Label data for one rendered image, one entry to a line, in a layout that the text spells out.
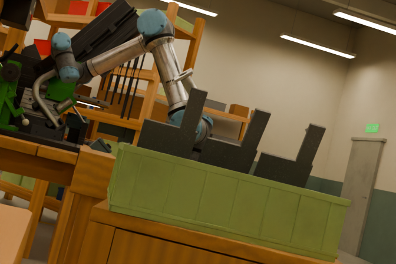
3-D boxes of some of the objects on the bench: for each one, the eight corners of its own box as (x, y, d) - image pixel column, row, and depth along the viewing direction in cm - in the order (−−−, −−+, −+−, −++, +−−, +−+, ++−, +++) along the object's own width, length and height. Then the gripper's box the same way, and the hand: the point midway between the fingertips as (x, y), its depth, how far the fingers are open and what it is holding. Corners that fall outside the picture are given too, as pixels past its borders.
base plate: (79, 146, 329) (80, 142, 329) (78, 153, 221) (80, 148, 221) (4, 127, 321) (5, 124, 322) (-34, 125, 214) (-33, 120, 214)
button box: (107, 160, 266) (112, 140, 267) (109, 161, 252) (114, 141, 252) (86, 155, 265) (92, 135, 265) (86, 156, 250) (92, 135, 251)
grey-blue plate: (79, 144, 285) (86, 116, 286) (79, 144, 283) (86, 116, 284) (60, 139, 283) (68, 111, 284) (60, 139, 281) (68, 111, 282)
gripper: (78, 60, 245) (75, 78, 264) (62, 36, 246) (60, 55, 266) (59, 69, 242) (58, 86, 261) (44, 45, 243) (44, 63, 263)
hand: (54, 72), depth 261 cm, fingers open, 5 cm apart
